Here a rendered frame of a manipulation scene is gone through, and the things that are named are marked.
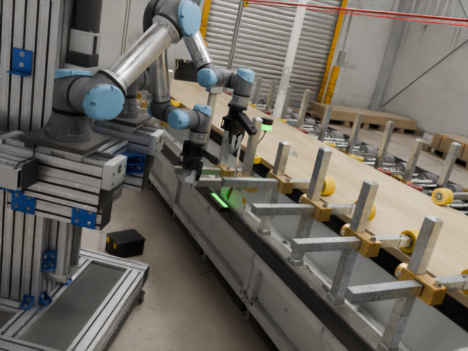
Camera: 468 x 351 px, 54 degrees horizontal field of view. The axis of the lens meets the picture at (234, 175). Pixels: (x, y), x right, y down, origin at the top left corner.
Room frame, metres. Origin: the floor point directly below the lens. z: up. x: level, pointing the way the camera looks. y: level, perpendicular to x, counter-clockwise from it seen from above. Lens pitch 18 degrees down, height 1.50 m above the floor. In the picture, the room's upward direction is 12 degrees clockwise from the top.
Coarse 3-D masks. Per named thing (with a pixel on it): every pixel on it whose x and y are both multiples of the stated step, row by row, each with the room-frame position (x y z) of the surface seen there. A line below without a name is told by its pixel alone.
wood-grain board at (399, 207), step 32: (192, 96) 3.78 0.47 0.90; (224, 96) 4.15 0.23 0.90; (288, 128) 3.25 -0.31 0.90; (288, 160) 2.35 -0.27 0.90; (352, 160) 2.67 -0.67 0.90; (352, 192) 2.02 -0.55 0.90; (384, 192) 2.13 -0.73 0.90; (416, 192) 2.25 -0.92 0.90; (384, 224) 1.68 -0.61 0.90; (416, 224) 1.76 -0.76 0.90; (448, 224) 1.85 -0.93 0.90; (448, 256) 1.49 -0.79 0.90
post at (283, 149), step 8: (280, 144) 1.82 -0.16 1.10; (288, 144) 1.81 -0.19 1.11; (280, 152) 1.80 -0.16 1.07; (288, 152) 1.81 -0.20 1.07; (280, 160) 1.80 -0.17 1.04; (280, 168) 1.80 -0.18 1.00; (272, 192) 1.80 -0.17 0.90; (272, 200) 1.80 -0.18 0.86; (264, 216) 1.81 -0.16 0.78; (272, 216) 1.81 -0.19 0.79; (264, 224) 1.80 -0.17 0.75
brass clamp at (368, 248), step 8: (344, 232) 1.39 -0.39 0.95; (352, 232) 1.36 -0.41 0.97; (360, 232) 1.37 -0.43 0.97; (368, 240) 1.31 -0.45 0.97; (376, 240) 1.33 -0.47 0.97; (360, 248) 1.32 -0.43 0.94; (368, 248) 1.29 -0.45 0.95; (376, 248) 1.31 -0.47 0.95; (368, 256) 1.30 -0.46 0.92; (376, 256) 1.32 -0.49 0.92
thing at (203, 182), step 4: (200, 180) 1.87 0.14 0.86; (204, 180) 1.87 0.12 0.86; (208, 180) 1.88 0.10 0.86; (212, 180) 1.89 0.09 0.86; (216, 180) 1.90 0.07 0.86; (220, 180) 1.91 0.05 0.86; (196, 184) 1.86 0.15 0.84; (200, 184) 1.87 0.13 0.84; (204, 184) 1.88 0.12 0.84; (208, 184) 1.89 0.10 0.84; (212, 184) 1.90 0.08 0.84; (216, 184) 1.90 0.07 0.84; (220, 184) 1.91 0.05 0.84
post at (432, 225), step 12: (432, 216) 1.16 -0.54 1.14; (432, 228) 1.14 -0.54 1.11; (420, 240) 1.16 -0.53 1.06; (432, 240) 1.15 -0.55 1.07; (420, 252) 1.15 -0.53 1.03; (408, 264) 1.17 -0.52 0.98; (420, 264) 1.14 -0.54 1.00; (396, 300) 1.17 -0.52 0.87; (408, 300) 1.15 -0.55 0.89; (396, 312) 1.16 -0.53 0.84; (408, 312) 1.16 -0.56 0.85; (396, 324) 1.15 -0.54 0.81; (384, 336) 1.17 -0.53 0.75; (396, 336) 1.15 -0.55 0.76
